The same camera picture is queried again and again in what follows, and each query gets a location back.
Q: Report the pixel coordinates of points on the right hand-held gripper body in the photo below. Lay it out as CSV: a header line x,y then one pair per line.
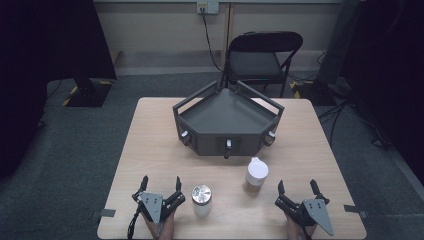
x,y
315,211

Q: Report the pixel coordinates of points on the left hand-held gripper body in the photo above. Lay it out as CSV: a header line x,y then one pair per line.
x,y
151,203

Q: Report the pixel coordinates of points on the glass jar with silver lid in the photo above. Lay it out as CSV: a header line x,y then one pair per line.
x,y
201,200

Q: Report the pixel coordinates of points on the white plastic cup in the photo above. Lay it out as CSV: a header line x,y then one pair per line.
x,y
256,175

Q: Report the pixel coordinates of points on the person's left hand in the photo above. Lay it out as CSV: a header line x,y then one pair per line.
x,y
166,227

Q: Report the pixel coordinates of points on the person's right hand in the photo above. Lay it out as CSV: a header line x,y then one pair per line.
x,y
293,231

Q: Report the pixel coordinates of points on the grey tape strip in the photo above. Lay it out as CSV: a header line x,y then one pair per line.
x,y
106,212
355,210

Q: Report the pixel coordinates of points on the black stand base, striped tape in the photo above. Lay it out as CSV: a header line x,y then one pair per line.
x,y
311,93
87,93

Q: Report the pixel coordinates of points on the black folding chair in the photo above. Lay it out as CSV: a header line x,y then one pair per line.
x,y
258,61

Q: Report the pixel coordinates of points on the dark curtain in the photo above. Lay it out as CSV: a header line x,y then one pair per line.
x,y
390,66
40,66

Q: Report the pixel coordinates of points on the grey upright post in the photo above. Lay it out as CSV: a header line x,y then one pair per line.
x,y
338,40

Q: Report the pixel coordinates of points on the wall power socket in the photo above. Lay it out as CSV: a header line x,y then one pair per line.
x,y
207,7

